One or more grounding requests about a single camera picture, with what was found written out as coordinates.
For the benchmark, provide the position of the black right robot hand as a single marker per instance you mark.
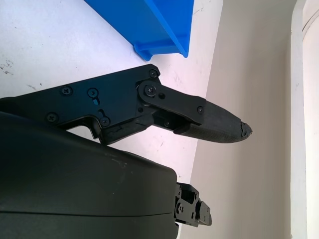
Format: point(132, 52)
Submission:
point(74, 189)

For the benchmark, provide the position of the blue plastic tray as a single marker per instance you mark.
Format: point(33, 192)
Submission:
point(149, 25)

